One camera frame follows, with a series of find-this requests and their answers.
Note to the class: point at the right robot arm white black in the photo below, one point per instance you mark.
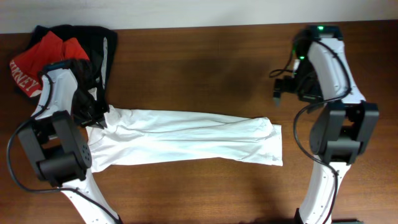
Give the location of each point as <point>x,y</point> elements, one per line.
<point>336,125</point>

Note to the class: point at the red and black folded garment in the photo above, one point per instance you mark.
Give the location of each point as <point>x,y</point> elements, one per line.
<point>26,66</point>

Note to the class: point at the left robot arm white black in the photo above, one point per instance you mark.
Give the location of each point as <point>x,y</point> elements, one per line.
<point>54,145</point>

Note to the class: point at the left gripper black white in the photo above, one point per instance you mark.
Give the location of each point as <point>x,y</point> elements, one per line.
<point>92,119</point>

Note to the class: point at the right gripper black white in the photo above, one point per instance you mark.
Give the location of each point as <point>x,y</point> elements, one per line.
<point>285,84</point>

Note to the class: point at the white t-shirt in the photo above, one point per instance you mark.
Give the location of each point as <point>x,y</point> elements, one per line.
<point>135,137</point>

